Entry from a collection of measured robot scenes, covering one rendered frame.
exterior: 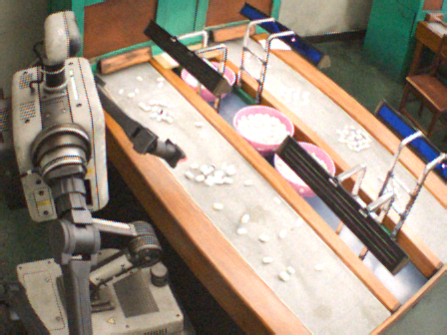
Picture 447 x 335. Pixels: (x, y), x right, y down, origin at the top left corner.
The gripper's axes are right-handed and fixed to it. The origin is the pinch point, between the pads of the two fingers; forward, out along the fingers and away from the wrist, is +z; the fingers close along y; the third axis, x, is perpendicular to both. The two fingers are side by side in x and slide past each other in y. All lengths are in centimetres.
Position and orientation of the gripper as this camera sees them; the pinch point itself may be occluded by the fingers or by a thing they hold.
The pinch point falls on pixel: (185, 159)
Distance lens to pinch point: 190.5
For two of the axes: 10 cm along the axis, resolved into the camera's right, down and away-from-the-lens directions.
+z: 5.4, 2.2, 8.1
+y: -5.8, -6.1, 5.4
